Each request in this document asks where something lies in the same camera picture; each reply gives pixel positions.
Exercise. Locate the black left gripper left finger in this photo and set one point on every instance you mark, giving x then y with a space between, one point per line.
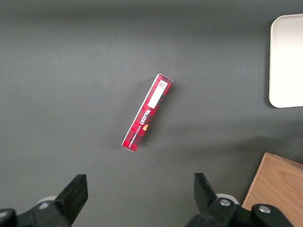
68 201

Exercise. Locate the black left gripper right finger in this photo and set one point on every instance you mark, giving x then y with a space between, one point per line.
209 203

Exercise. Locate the wooden board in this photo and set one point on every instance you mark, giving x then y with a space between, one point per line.
279 184

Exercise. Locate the red tartan shortbread box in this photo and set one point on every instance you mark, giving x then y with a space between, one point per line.
148 113

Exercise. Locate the white rectangular tray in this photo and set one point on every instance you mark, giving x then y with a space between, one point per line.
287 61

